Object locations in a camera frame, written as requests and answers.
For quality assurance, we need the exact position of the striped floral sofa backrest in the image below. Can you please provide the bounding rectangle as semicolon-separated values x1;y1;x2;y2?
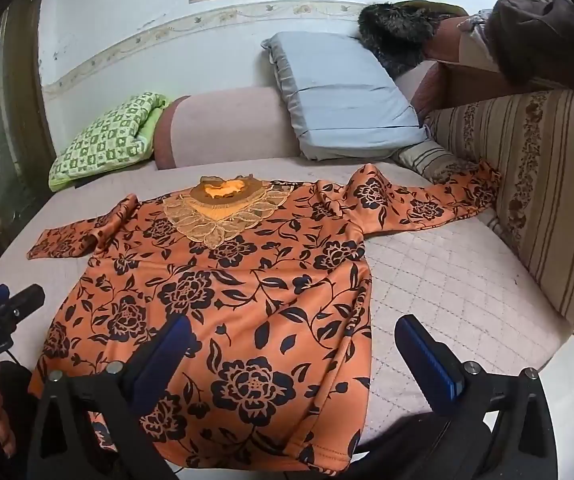
424;90;574;335

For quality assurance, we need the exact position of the small striped pillow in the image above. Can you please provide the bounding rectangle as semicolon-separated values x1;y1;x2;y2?
392;140;468;185

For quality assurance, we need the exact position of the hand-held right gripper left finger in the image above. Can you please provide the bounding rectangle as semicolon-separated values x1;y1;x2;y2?
27;312;192;480

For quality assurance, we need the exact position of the green patterned pillow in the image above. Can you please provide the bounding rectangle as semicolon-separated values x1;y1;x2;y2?
48;92;170;193

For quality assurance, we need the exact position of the pink blanket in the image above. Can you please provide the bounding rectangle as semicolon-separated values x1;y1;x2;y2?
396;60;442;122

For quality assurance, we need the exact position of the grey-blue pillow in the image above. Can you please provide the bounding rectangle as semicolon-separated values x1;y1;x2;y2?
262;31;430;162

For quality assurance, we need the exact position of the beige brown bolster pillow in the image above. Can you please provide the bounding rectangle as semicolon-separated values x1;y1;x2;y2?
153;86;302;171

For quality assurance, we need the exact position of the person's left hand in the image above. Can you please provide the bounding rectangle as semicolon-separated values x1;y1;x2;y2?
0;360;20;458

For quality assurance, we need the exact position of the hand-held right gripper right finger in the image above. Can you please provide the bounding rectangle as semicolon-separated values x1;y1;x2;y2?
394;314;562;480

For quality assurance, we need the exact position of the orange floral blouse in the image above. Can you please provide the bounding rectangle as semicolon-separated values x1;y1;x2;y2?
27;162;502;478

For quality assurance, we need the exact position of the pink quilted bed cover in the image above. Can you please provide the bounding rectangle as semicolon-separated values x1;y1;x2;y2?
0;157;574;411

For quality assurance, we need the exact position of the cardboard box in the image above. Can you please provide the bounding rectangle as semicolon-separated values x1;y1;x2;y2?
437;17;512;111

